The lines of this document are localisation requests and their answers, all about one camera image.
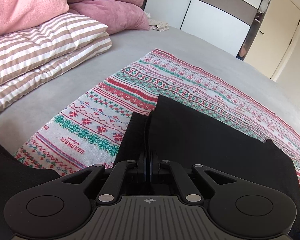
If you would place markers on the striped quilt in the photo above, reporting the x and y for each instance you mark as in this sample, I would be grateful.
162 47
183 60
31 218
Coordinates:
40 47

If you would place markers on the folded black garment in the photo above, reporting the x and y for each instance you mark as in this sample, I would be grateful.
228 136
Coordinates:
20 175

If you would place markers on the white and grey sliding wardrobe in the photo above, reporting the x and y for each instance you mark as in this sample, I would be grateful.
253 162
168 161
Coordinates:
210 12

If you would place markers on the pink fleece blanket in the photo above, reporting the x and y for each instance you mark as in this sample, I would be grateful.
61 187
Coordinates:
22 5

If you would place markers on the small pile of light clothes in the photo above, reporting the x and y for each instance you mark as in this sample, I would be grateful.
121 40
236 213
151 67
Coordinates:
158 25

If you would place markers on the mauve comforter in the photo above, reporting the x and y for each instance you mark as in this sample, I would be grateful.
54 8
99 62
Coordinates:
110 7

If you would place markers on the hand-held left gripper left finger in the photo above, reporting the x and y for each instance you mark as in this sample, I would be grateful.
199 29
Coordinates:
145 166

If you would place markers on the black pants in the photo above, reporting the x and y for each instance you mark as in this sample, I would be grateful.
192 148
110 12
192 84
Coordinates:
202 150

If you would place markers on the patterned knit blanket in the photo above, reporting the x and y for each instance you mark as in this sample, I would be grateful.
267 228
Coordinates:
95 110

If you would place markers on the cream door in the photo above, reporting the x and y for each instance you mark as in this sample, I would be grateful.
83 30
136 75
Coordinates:
277 35

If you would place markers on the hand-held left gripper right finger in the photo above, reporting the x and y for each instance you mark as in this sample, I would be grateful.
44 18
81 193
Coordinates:
152 166

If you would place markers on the pink bag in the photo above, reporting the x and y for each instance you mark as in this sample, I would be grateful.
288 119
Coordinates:
243 51

